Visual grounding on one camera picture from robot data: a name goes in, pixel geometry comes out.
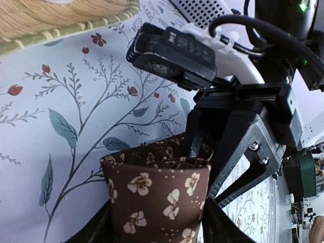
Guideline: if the light green ceramic bowl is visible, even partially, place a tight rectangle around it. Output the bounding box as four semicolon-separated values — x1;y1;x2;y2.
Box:
46;0;74;4

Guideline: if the brown floral tie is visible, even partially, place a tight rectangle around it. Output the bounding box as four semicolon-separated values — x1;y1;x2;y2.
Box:
100;135;214;242

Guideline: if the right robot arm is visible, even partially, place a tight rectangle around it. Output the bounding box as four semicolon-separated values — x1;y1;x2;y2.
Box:
184;14;323;209

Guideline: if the bamboo mat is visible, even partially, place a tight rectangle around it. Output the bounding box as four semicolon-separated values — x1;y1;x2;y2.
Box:
1;1;140;56

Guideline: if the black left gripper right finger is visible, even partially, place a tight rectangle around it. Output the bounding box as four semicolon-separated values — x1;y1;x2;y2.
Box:
202;198;255;243

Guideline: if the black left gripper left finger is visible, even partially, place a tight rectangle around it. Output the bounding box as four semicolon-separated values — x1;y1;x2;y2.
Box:
66;202;112;243

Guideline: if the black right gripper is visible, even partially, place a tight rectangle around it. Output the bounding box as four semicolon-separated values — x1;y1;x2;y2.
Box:
186;83;302;208

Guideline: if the white plastic basket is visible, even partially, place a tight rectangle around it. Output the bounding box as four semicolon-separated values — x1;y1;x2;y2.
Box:
170;0;233;29

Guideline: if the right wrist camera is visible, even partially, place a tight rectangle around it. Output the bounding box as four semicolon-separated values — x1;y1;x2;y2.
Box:
126;23;217;91

